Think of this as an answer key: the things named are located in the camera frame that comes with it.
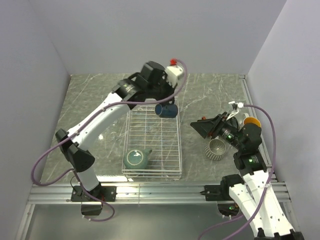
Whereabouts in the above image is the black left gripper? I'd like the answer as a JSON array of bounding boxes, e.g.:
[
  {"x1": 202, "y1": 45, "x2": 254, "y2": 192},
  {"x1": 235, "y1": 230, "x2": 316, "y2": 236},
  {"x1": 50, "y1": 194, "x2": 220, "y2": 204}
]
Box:
[{"x1": 147, "y1": 75, "x2": 179, "y2": 107}]

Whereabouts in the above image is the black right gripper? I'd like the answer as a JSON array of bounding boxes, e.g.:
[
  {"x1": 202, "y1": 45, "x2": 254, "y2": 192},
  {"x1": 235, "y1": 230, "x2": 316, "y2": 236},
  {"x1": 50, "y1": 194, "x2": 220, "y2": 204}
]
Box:
[{"x1": 190, "y1": 111, "x2": 244, "y2": 150}]

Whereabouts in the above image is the small dark blue mug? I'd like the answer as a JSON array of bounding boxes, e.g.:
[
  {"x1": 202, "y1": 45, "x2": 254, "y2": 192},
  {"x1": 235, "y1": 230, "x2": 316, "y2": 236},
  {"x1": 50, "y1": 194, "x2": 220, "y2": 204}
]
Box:
[{"x1": 154, "y1": 104, "x2": 179, "y2": 119}]

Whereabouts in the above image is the ribbed striped ceramic cup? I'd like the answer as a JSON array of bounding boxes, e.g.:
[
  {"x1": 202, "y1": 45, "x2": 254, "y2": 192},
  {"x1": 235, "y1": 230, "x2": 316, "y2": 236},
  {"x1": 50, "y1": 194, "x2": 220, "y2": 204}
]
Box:
[{"x1": 204, "y1": 138, "x2": 227, "y2": 161}]

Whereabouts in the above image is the floral white ceramic mug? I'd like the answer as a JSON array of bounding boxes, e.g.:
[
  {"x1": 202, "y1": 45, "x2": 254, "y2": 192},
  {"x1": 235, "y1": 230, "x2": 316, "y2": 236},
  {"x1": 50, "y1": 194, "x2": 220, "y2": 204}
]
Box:
[{"x1": 239, "y1": 113, "x2": 261, "y2": 128}]

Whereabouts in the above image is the teal glazed ceramic mug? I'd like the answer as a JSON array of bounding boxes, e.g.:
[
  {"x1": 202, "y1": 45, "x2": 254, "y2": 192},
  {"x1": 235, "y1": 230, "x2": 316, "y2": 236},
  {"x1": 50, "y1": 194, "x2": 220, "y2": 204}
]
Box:
[{"x1": 123, "y1": 148, "x2": 152, "y2": 170}]

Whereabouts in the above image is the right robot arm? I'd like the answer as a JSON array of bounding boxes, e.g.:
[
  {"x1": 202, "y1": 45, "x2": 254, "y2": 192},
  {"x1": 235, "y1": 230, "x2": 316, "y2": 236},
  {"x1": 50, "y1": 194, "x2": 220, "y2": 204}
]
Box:
[{"x1": 190, "y1": 112, "x2": 304, "y2": 240}]

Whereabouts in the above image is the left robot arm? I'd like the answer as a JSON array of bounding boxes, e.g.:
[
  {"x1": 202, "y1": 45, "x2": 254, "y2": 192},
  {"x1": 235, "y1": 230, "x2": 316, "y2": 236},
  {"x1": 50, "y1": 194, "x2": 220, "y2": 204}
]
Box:
[{"x1": 55, "y1": 61, "x2": 185, "y2": 201}]

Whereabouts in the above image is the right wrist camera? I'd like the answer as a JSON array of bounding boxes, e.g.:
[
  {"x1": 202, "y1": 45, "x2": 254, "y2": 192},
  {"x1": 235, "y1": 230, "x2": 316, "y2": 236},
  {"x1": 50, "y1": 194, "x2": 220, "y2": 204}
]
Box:
[{"x1": 226, "y1": 101, "x2": 245, "y2": 121}]

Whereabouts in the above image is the white wire dish rack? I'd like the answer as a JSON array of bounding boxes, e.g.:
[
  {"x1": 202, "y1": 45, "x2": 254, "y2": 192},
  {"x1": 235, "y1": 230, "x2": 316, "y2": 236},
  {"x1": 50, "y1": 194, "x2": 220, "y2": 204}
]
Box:
[{"x1": 121, "y1": 104, "x2": 183, "y2": 180}]

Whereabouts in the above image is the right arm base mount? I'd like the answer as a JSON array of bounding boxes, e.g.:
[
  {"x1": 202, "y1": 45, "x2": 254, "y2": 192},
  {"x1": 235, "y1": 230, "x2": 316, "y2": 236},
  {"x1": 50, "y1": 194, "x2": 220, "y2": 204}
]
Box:
[{"x1": 200, "y1": 184, "x2": 240, "y2": 218}]

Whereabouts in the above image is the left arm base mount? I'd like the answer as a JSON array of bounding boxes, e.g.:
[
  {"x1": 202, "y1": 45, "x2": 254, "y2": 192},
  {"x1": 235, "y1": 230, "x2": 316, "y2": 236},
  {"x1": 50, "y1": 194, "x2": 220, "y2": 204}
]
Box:
[{"x1": 70, "y1": 185, "x2": 117, "y2": 222}]

